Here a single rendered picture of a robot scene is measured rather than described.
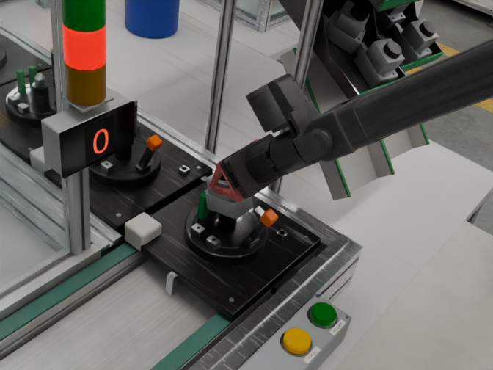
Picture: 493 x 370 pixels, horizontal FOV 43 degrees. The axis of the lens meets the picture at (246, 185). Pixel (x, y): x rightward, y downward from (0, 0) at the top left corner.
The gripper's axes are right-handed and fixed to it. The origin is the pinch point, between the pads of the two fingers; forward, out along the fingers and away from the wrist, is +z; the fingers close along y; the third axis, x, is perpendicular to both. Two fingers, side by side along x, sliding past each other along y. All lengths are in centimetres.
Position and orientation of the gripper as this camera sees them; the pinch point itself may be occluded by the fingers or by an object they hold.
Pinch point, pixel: (225, 180)
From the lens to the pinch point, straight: 99.1
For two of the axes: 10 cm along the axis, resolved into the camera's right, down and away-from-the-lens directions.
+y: -6.4, 4.2, -6.5
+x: 4.8, 8.7, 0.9
